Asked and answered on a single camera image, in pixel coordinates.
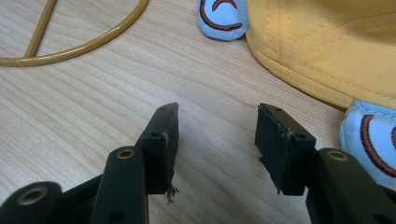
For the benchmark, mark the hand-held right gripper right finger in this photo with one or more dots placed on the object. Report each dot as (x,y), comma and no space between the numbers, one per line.
(285,152)

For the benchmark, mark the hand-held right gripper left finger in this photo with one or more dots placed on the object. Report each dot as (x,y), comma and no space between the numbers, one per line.
(158,149)

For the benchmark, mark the light blue plush toy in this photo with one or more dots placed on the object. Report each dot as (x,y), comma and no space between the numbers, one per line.
(323,46)

